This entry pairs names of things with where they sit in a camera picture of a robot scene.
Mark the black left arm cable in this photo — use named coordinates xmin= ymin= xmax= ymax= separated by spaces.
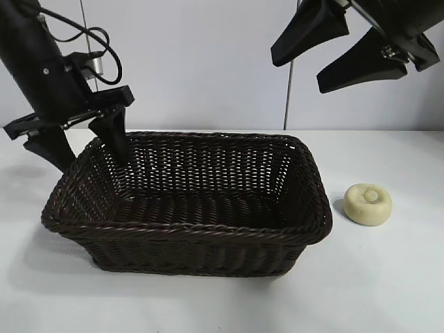
xmin=34 ymin=3 xmax=123 ymax=86

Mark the round pale yellow yolk pastry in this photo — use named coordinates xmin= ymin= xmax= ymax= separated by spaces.
xmin=343 ymin=182 xmax=393 ymax=227

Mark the dark brown wicker basket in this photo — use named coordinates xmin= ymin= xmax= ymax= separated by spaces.
xmin=40 ymin=130 xmax=334 ymax=278

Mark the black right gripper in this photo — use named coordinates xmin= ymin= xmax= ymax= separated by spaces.
xmin=270 ymin=0 xmax=444 ymax=94

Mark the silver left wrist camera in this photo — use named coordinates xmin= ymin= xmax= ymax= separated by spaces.
xmin=64 ymin=51 xmax=107 ymax=84

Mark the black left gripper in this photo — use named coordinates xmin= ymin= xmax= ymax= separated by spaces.
xmin=3 ymin=57 xmax=135 ymax=174

